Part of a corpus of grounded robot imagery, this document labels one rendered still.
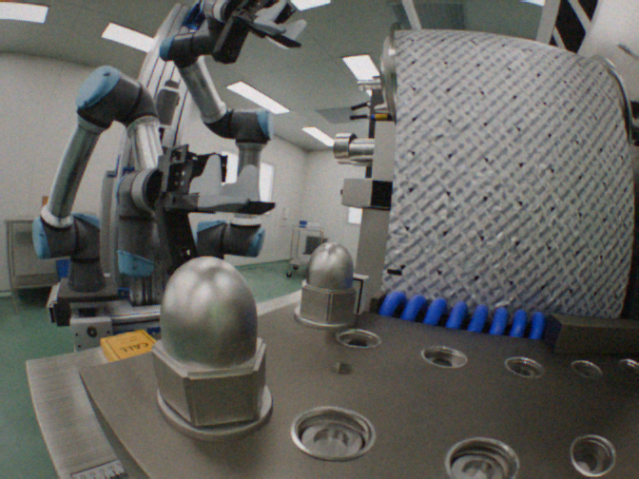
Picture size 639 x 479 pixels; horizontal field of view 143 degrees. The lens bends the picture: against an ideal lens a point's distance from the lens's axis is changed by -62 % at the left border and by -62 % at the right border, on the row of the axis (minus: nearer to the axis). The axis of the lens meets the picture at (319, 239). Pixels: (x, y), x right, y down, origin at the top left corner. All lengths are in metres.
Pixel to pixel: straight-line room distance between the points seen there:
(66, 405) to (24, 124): 3.53
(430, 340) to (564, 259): 0.13
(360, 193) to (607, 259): 0.26
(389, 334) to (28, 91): 3.86
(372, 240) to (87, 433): 0.35
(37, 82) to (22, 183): 1.21
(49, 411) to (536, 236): 0.44
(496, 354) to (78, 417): 0.32
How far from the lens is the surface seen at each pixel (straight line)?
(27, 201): 3.60
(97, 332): 0.81
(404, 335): 0.15
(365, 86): 0.30
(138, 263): 0.50
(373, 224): 0.30
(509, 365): 0.15
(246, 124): 0.92
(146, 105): 0.74
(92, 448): 0.26
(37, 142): 3.66
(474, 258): 0.21
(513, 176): 0.22
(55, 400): 0.32
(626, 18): 0.44
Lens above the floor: 1.09
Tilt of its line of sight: 4 degrees down
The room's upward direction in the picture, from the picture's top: 6 degrees clockwise
